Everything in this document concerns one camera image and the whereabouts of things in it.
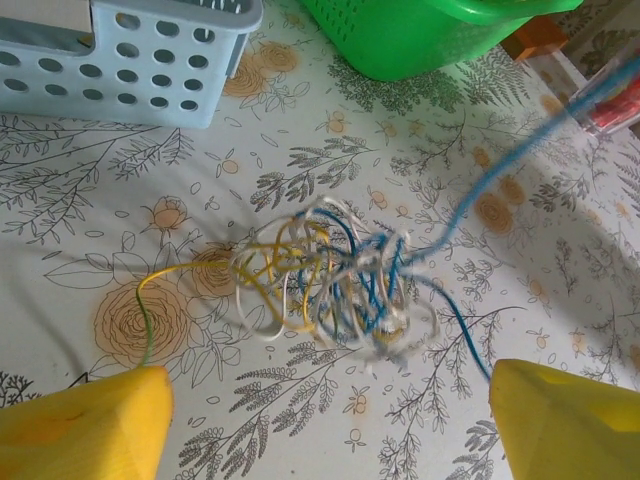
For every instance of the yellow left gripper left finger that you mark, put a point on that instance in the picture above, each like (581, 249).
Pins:
(75, 430)

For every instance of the clear box with red items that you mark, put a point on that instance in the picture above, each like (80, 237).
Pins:
(612, 100)

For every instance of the light blue perforated basket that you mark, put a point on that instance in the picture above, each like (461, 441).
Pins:
(100, 55)

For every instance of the floral print tablecloth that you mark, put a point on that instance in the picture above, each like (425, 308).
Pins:
(75, 200)

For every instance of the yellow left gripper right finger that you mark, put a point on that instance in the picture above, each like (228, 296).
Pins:
(575, 430)

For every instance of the green plastic mesh basket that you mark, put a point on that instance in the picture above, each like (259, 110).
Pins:
(425, 35)

